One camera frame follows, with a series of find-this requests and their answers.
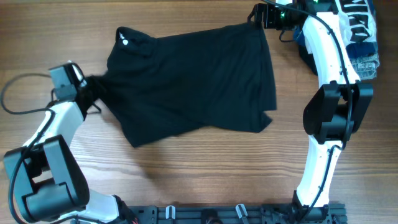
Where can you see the grey folded garment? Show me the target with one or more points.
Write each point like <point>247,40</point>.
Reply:
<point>366,66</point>

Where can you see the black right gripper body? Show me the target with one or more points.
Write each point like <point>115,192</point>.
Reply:
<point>278,18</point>

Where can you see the navy blue folded garment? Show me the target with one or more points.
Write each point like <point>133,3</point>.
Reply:
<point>354,50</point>

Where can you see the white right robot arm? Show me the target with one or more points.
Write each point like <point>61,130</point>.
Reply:
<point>333,114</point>

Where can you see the white printed folded shirt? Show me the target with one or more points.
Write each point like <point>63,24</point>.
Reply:
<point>357,23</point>

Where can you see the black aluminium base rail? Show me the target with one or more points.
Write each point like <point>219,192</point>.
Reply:
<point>239,214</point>

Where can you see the black t-shirt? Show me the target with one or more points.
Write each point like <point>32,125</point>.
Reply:
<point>162,87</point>

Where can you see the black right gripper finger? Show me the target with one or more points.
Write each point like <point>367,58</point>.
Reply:
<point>259,19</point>
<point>257,7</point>

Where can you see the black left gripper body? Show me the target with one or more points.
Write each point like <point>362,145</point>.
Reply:
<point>94,90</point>

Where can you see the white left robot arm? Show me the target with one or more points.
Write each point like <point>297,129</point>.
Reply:
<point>46,182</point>

